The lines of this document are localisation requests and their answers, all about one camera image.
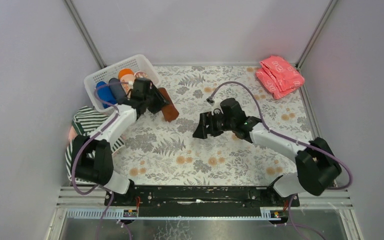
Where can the white plastic basket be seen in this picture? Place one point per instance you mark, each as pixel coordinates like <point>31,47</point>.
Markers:
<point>137,63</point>

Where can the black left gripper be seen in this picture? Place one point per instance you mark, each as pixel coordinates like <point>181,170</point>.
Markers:
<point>153,100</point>

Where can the orange rolled towel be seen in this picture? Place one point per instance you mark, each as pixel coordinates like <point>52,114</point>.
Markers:
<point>126,75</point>

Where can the floral patterned table mat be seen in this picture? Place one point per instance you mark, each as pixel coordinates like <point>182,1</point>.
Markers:
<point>157,152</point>

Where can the pink towel under striped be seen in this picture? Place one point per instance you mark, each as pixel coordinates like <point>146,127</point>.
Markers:
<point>72,134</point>

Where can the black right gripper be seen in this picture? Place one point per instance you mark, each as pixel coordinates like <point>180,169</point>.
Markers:
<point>208,123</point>

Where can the green white striped towel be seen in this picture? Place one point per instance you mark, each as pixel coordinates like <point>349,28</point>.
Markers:
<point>85,121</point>

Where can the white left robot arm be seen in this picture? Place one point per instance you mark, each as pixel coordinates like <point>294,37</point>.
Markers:
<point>92,154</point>

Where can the brown towel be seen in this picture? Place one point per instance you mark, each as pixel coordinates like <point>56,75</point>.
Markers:
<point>170,113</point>

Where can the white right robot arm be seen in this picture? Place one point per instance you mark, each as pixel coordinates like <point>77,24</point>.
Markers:
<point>316,168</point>

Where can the beige patterned rolled towel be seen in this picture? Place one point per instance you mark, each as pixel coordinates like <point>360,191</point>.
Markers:
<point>141,75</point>

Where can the blue rolled towel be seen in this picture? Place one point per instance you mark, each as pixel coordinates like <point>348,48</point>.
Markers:
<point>104,93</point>

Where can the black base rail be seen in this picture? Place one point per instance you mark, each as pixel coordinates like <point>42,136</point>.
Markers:
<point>200,201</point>

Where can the grey rolled towel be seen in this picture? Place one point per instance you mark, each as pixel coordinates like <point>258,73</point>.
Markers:
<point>117,90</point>

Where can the pink patterned folded towel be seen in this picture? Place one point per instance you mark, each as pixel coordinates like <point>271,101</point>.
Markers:
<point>279,77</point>

